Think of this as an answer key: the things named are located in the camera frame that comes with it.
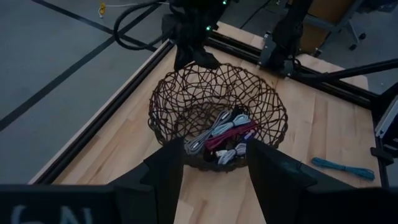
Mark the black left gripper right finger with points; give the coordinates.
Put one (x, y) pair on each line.
(273, 180)

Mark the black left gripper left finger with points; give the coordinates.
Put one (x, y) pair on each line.
(166, 174)

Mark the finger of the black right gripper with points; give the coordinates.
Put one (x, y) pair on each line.
(206, 60)
(184, 57)

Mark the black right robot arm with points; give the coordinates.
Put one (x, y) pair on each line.
(289, 31)

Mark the wooden cabinet on casters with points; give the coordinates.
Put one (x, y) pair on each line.
(326, 18)

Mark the grey light bar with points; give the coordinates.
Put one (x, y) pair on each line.
(388, 119)

